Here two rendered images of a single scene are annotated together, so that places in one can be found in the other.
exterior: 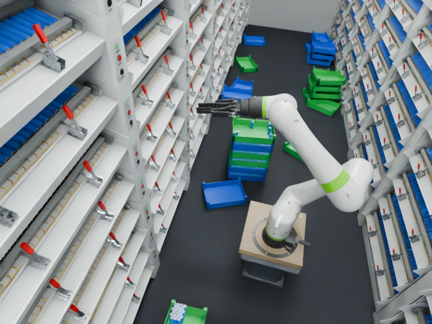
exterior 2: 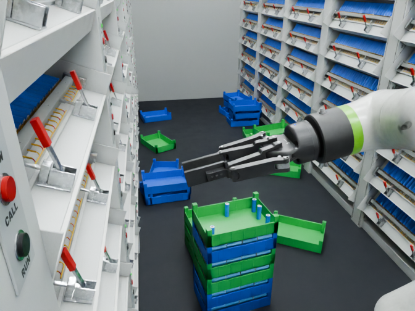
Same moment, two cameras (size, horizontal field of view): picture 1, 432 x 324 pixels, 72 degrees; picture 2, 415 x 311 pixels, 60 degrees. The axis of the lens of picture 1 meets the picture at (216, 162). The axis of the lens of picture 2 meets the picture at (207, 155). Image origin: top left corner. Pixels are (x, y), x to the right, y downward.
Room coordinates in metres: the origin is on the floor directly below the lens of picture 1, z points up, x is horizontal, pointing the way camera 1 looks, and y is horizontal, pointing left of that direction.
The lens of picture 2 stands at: (0.57, 0.24, 1.29)
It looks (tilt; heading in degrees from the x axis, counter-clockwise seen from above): 25 degrees down; 341
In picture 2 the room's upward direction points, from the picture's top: straight up
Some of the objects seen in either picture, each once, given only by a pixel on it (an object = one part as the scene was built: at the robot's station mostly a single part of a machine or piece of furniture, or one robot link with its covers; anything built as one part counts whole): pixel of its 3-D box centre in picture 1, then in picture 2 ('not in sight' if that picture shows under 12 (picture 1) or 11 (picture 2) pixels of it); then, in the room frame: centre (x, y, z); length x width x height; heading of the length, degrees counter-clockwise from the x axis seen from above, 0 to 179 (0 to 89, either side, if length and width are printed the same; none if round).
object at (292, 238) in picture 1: (285, 237); not in sight; (0.88, -0.41, 0.36); 0.26 x 0.15 x 0.06; 69
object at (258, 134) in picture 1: (252, 130); (233, 217); (1.69, -0.25, 0.44); 0.30 x 0.20 x 0.08; 90
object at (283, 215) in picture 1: (281, 219); not in sight; (0.91, -0.37, 0.48); 0.16 x 0.13 x 0.19; 150
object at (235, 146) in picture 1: (251, 138); (233, 233); (1.69, -0.25, 0.36); 0.30 x 0.20 x 0.08; 90
